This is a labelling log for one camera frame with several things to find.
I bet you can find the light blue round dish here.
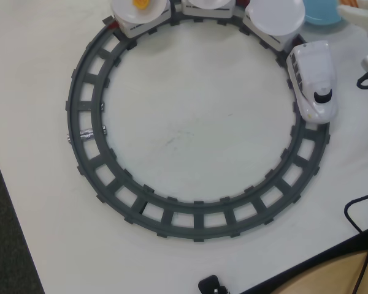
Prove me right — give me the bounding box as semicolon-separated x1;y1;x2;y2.
302;0;346;29

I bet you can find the white Shinkansen toy locomotive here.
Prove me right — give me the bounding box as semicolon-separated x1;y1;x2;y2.
286;41;339;124

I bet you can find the yellow tamago toy sushi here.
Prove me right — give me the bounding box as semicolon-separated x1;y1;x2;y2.
131;0;153;11

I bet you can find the white toy train wagon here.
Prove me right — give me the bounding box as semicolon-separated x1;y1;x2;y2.
242;0;307;53
105;0;173;39
180;0;237;20

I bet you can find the light wooden furniture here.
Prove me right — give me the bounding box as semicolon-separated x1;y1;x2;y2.
263;247;368;294

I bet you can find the gray circular toy train track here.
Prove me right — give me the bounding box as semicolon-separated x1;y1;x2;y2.
65;12;331;243

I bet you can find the silver foil tape piece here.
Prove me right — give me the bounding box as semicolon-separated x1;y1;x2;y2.
79;128;95;143

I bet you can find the black power adapter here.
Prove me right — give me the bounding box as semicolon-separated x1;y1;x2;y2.
198;275;231;294

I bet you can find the thick black cable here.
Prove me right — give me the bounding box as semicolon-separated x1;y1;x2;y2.
344;191;368;294

